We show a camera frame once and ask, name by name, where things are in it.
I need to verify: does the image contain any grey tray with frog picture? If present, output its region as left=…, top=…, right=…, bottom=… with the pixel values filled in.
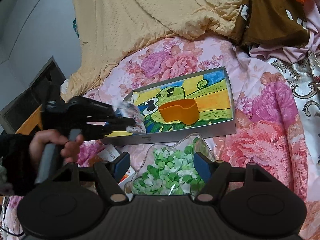
left=103, top=67, right=236, bottom=146

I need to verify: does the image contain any dark window frame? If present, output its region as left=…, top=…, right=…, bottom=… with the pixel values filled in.
left=1, top=57, right=66, bottom=134

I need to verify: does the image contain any orange white medicine box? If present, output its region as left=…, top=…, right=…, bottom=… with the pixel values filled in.
left=98, top=145, right=135, bottom=188

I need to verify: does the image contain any person's left hand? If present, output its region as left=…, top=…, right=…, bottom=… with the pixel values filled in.
left=29, top=129, right=85, bottom=165

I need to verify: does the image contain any wooden bed frame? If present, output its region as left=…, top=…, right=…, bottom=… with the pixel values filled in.
left=16, top=106, right=43, bottom=135

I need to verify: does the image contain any beige dotted quilt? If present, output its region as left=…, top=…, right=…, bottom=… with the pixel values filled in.
left=63, top=0, right=242, bottom=100

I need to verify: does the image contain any bag of green paper stars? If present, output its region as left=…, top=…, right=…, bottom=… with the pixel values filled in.
left=124, top=133, right=215, bottom=197

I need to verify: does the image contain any pink floral bedsheet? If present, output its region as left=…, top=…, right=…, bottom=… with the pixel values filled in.
left=0, top=36, right=320, bottom=240

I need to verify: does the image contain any orange plastic cup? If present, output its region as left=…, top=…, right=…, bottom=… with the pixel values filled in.
left=158, top=99, right=200, bottom=125

